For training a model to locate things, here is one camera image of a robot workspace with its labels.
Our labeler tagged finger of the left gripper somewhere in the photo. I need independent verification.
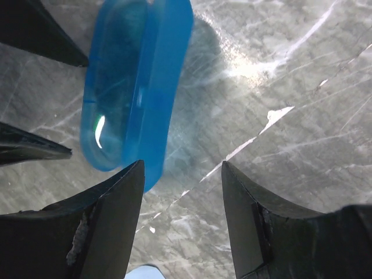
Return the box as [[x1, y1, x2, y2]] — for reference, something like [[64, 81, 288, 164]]
[[1, 1, 88, 67], [1, 122, 71, 166]]

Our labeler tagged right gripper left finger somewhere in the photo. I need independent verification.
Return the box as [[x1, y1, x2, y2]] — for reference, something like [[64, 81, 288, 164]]
[[1, 160, 145, 278]]

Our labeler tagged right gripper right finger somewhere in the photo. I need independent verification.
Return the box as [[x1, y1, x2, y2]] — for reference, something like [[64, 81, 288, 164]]
[[221, 162, 371, 278]]

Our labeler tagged blue translucent glasses case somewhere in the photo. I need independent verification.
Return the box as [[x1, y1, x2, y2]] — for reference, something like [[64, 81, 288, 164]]
[[80, 0, 194, 191]]

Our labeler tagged light blue cleaning cloth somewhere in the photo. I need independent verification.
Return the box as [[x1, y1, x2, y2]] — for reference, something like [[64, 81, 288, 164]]
[[125, 264, 166, 279]]

